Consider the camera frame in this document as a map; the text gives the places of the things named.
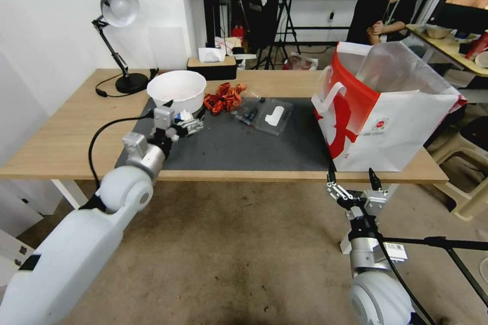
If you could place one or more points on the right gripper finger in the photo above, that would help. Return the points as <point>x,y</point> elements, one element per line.
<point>339,192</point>
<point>376,183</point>

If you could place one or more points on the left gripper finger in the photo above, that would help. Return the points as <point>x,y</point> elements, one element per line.
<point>188,126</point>
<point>169,104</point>

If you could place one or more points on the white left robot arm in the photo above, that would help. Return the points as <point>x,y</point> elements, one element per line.
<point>76,245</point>

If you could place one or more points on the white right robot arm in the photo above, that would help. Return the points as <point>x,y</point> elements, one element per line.
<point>375,298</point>

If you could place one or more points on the red and white delivery bag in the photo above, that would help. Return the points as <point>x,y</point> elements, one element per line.
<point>381,130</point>

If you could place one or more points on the black tissue box wooden lid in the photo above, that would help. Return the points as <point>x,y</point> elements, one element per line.
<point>211,70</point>

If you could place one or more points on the red plastic bag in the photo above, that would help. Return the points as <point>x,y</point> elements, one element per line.
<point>303,62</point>

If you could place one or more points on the white paper bowl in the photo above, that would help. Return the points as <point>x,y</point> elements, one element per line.
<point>179,89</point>

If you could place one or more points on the dark grey table mat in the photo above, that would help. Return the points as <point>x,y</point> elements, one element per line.
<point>236,146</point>

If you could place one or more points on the black metal stand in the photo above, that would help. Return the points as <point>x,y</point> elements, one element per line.
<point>438,241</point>

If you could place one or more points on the beige plastic stool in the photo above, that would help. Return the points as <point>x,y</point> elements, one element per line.
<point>471,207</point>

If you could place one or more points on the black desk lamp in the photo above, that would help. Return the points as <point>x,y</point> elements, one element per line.
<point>120,7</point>

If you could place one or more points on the black tripod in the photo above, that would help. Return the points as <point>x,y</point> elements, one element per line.
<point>284,9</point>

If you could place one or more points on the wooden side table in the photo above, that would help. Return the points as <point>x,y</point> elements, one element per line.
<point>442,46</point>

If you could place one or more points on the metal bowl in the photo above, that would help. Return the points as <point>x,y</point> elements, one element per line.
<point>438,31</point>

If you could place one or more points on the person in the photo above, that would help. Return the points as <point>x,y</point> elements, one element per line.
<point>381,1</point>

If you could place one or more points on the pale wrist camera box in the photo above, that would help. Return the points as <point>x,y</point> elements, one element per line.
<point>375,203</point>
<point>164,117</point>

